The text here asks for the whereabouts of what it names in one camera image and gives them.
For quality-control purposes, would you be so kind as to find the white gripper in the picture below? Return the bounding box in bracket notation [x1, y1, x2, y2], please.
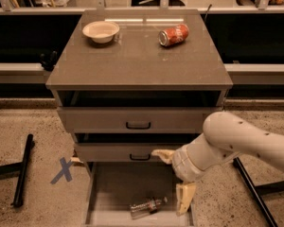
[151, 145, 204, 216]

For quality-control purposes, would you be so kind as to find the clear plastic water bottle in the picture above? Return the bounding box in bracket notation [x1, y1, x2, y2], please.
[130, 197, 168, 219]

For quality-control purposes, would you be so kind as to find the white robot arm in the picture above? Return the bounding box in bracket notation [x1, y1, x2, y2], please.
[151, 112, 284, 216]

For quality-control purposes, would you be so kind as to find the grey bottom drawer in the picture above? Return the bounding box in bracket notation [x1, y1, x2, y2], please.
[81, 162, 197, 227]

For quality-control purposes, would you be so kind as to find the grey drawer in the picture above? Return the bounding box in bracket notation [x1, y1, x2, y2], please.
[74, 133, 199, 162]
[56, 90, 227, 134]
[81, 162, 197, 227]

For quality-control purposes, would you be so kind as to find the grey middle drawer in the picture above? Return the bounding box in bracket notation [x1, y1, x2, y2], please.
[74, 133, 199, 162]

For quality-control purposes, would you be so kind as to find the grey drawer cabinet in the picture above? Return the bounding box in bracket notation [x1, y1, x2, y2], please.
[45, 9, 234, 175]

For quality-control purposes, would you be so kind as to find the grey top drawer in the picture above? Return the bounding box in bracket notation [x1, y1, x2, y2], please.
[56, 90, 227, 134]

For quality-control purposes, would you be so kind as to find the black right floor stand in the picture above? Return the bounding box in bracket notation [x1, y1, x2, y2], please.
[233, 157, 284, 227]

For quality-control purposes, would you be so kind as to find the black floor stand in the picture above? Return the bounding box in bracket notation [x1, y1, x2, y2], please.
[233, 157, 284, 227]
[0, 134, 35, 208]

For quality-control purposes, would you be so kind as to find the blue tape cross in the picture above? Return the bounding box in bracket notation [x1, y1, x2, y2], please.
[50, 158, 73, 184]

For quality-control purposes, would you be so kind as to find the orange soda can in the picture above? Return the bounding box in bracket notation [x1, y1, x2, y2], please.
[158, 24, 189, 47]

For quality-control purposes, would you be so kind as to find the black left floor stand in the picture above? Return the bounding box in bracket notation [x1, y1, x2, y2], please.
[0, 134, 35, 208]

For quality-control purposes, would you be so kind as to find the white paper bowl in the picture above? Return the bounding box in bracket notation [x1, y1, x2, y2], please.
[82, 21, 119, 44]

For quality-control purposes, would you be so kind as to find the black middle drawer handle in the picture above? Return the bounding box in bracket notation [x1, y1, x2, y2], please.
[129, 154, 151, 162]

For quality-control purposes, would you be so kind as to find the black drawer handle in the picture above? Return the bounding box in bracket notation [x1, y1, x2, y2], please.
[129, 154, 151, 162]
[125, 121, 151, 130]

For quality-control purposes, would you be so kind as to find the black top drawer handle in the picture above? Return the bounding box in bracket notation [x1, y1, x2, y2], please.
[125, 121, 151, 130]

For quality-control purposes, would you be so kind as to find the black clamp on rail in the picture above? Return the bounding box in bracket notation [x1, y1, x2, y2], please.
[40, 51, 58, 72]

